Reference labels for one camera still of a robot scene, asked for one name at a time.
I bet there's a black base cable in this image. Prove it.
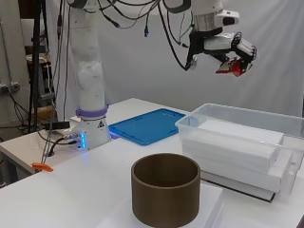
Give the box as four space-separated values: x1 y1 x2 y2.
37 132 80 157

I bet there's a clear plastic box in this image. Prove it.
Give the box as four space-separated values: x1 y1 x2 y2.
174 102 304 198

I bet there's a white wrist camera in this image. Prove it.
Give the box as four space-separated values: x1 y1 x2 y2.
214 9 240 29

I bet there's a white hanging sheet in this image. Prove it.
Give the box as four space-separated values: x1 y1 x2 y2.
46 0 304 119

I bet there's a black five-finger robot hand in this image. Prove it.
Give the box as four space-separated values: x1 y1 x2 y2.
185 28 258 79

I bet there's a blue plastic lid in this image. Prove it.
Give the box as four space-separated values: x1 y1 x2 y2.
107 107 187 147

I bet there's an orange cube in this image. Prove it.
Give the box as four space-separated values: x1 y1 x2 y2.
216 57 247 78

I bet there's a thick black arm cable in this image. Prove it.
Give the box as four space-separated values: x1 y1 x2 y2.
156 0 195 72

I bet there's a brown round tub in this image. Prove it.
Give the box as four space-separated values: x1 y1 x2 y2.
130 152 201 228

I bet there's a black tripod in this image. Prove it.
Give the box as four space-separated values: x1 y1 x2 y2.
28 0 49 135

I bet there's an orange clamp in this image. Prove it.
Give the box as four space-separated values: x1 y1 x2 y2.
30 161 54 173

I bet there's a long black hanging cable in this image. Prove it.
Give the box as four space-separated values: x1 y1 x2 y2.
55 0 72 122

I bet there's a black cable blue plug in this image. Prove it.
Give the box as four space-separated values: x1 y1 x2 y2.
142 6 153 38

